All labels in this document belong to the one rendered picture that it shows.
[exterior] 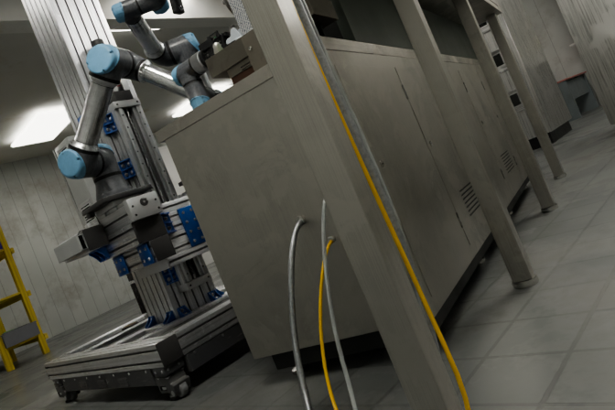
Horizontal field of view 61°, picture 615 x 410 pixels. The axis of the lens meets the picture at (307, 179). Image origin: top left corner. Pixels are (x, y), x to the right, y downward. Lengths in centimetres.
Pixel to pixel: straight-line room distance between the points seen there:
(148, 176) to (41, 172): 757
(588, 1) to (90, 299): 831
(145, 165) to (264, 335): 113
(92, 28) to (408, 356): 230
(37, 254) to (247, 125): 824
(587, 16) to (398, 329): 411
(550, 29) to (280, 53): 1002
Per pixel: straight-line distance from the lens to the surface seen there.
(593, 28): 476
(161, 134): 175
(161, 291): 252
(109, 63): 209
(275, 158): 149
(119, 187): 226
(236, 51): 162
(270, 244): 156
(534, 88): 638
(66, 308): 961
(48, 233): 972
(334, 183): 83
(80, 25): 278
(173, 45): 257
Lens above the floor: 52
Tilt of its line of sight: 2 degrees up
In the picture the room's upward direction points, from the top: 23 degrees counter-clockwise
